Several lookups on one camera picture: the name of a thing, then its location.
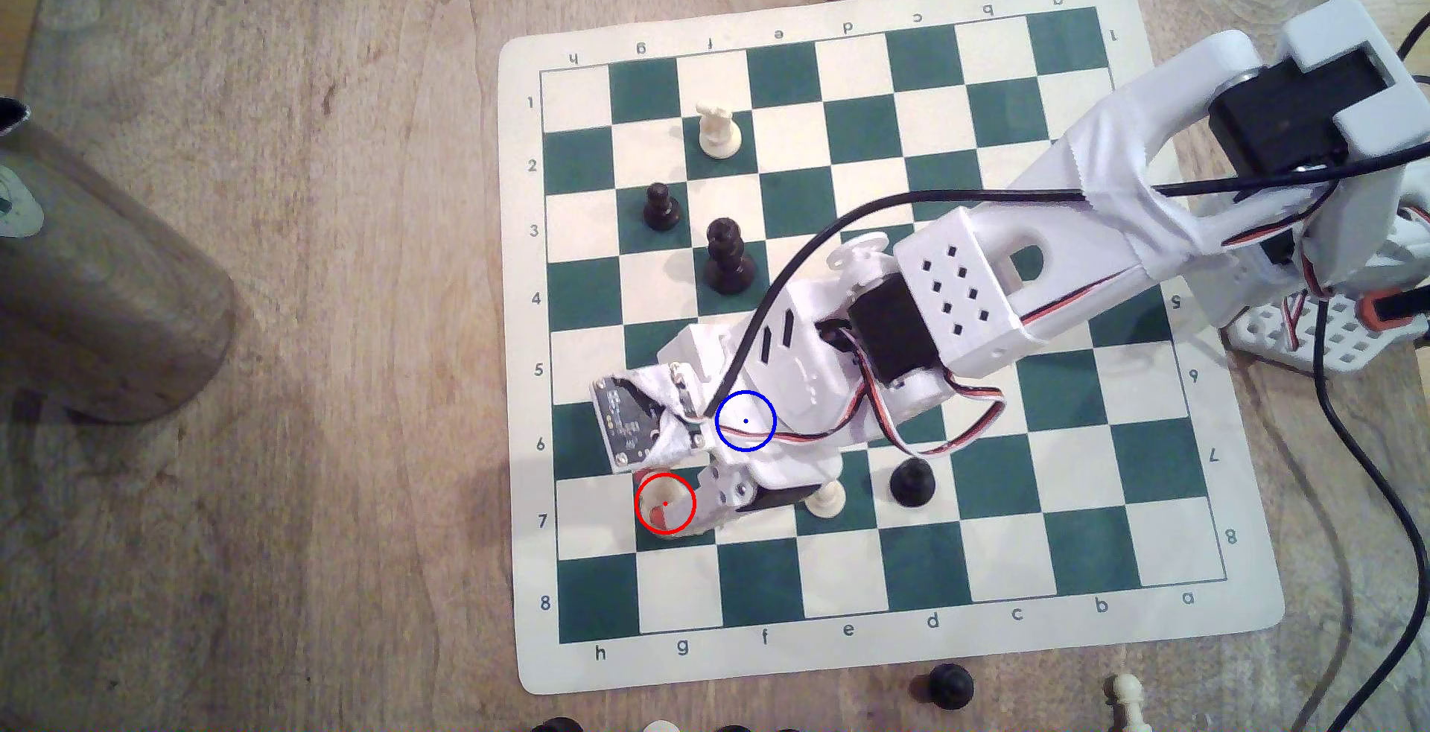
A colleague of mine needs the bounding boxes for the tall black chess piece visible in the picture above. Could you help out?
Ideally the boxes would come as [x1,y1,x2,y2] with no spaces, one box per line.
[704,217,757,296]

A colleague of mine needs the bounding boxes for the wooden cylinder post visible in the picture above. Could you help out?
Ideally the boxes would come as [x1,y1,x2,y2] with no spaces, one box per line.
[0,98,238,426]

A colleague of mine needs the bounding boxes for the white knight chess piece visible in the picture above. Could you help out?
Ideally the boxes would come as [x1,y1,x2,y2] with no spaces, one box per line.
[697,102,744,160]

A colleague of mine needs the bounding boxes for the green and white chess mat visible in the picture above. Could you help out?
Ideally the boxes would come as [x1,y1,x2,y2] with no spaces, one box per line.
[497,0,1286,696]

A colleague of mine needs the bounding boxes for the red white black servo wires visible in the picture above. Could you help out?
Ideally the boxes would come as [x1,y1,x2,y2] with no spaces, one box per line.
[698,313,1007,461]

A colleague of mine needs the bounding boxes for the taped camera circuit board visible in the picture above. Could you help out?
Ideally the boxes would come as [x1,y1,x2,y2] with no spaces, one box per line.
[590,366,701,474]

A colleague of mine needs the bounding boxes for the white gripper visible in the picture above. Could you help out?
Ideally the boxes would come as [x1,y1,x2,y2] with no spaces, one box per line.
[638,268,953,538]

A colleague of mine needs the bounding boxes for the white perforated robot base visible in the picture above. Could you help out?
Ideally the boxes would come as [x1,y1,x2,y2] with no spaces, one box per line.
[1223,285,1430,378]

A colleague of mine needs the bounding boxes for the orange clamp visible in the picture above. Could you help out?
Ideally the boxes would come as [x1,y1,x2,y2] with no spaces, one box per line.
[1358,287,1430,329]

